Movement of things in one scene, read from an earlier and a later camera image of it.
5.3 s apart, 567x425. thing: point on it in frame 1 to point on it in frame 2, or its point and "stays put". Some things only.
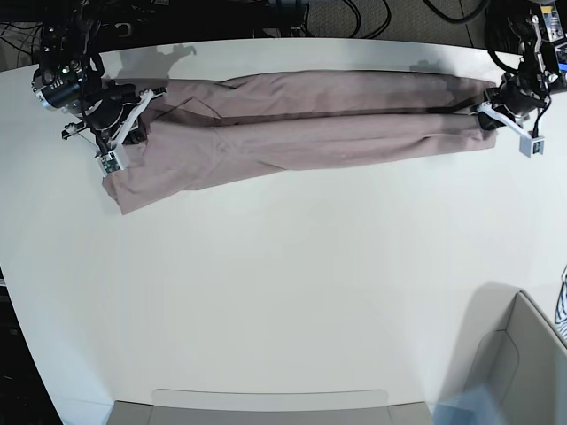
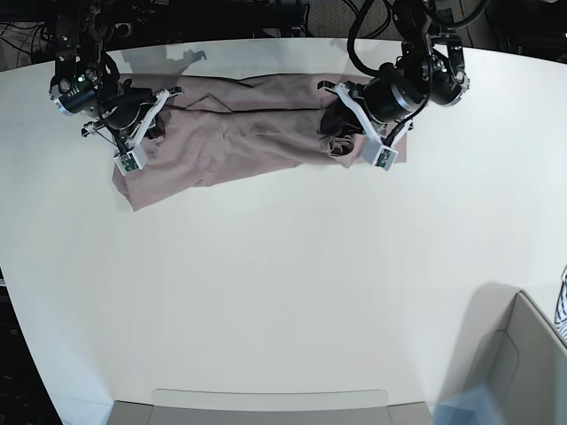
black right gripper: [515, 96] to [392, 95]
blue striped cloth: [561, 310] stays put
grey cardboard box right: [511, 349] stays put
